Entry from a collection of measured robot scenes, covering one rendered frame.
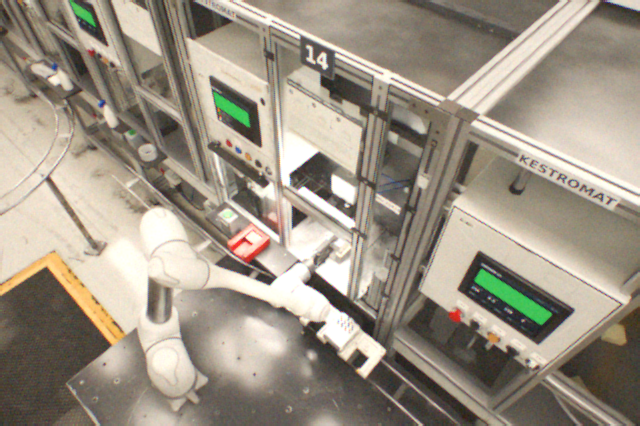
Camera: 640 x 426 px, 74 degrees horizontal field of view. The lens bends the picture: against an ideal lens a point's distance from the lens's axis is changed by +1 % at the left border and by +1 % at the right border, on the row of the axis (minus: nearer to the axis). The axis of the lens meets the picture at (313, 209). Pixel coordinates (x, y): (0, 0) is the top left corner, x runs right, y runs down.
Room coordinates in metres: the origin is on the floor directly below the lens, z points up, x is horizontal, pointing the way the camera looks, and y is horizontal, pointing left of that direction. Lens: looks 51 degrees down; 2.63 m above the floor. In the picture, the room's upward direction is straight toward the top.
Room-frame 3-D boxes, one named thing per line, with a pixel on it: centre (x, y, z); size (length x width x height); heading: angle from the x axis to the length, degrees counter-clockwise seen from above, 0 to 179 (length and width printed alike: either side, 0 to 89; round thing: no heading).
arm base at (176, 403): (0.59, 0.57, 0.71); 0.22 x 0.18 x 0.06; 48
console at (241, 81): (1.39, 0.23, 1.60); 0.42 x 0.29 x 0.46; 48
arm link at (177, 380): (0.61, 0.59, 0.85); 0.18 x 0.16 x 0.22; 29
